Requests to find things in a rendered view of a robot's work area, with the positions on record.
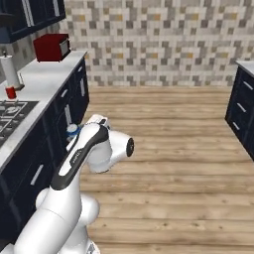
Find red soda can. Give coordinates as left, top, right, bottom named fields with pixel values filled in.
left=5, top=86, right=18, bottom=100

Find red toaster oven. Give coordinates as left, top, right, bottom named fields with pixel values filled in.
left=33, top=33, right=71, bottom=64

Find dark blue base cabinet run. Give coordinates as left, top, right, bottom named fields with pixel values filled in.
left=0, top=59, right=91, bottom=246

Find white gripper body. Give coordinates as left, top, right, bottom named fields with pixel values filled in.
left=64, top=133, right=80, bottom=153

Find dark blue drawer cabinet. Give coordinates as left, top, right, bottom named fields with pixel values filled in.
left=224, top=60, right=254, bottom=162

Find dark blue wall cupboards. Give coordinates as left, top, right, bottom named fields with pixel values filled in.
left=0, top=0, right=66, bottom=45

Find white paper towel roll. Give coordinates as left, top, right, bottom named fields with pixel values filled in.
left=0, top=51, right=25, bottom=92

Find black gas hob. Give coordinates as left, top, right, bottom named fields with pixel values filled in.
left=0, top=99, right=41, bottom=149

